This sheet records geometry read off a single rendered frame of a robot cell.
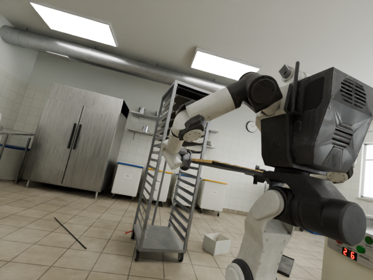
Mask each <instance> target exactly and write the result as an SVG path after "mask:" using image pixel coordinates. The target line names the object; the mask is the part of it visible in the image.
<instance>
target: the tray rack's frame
mask: <svg viewBox="0 0 373 280"><path fill-rule="evenodd" d="M178 86H179V87H182V88H185V89H188V90H191V91H193V92H196V93H200V94H203V95H205V96H208V95H210V94H212V93H211V92H208V91H206V90H203V89H200V88H198V87H194V86H191V85H189V84H186V83H183V82H181V81H178ZM173 87H174V82H173V84H172V85H171V86H170V87H169V89H168V90H167V91H166V92H165V94H164V95H163V96H162V100H161V103H160V108H159V113H158V118H157V122H156V125H155V130H154V135H153V139H152V144H151V148H150V152H149V157H148V161H147V166H146V169H145V174H144V179H143V184H142V188H141V191H140V196H139V201H138V205H137V210H136V213H135V218H134V223H133V227H132V233H133V230H134V234H135V240H136V243H137V245H136V246H135V254H134V256H135V255H136V252H137V249H138V246H139V241H140V236H141V233H142V231H141V229H140V225H139V224H137V218H138V213H139V209H140V204H141V201H142V196H143V191H144V186H145V181H146V178H147V174H148V169H149V164H150V159H151V156H152V151H153V147H154V142H155V137H156V134H157V129H158V124H159V120H160V115H161V112H162V107H163V102H164V98H165V97H166V96H167V95H168V94H169V93H170V92H171V91H172V89H173ZM166 165H167V162H166V160H165V163H164V168H163V173H162V178H161V181H160V186H159V191H158V196H157V201H156V205H155V210H154V214H153V220H152V225H150V224H147V226H148V228H149V229H146V231H145V235H146V238H147V239H144V241H143V245H142V252H170V253H179V254H178V257H179V259H180V254H181V253H183V252H184V250H183V244H182V243H181V241H180V240H179V238H178V237H177V236H176V234H175V233H174V231H173V230H172V229H171V225H170V223H169V224H168V226H157V225H154V221H155V215H156V212H157V207H158V202H159V197H160V192H161V188H162V184H163V179H164V173H165V169H166ZM132 233H131V235H132ZM183 254H184V253H183Z"/></svg>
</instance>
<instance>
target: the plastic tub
mask: <svg viewBox="0 0 373 280"><path fill-rule="evenodd" d="M231 240H232V239H230V238H228V237H226V236H224V235H222V234H220V233H211V234H204V240H203V246H202V248H204V249H205V250H207V251H208V252H209V253H211V254H212V255H214V256H216V255H219V254H224V253H229V251H230V244H231Z"/></svg>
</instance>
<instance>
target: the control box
mask: <svg viewBox="0 0 373 280"><path fill-rule="evenodd" d="M366 236H369V237H371V238H372V240H373V234H372V233H369V232H366V233H365V236H364V238H363V240H362V241H361V242H360V243H359V244H357V245H355V246H348V245H347V244H344V243H337V241H336V240H334V239H331V238H327V247H329V248H331V249H333V250H335V251H337V252H339V253H341V254H343V255H344V248H345V249H346V250H347V255H345V256H347V257H349V258H350V259H352V258H351V252H354V254H355V256H354V259H352V260H354V261H356V262H358V263H360V264H362V265H364V266H366V267H368V268H370V269H372V270H373V243H372V244H368V243H366V241H365V237H366ZM357 246H362V247H363V248H364V253H359V252H358V251H357V250H356V247H357Z"/></svg>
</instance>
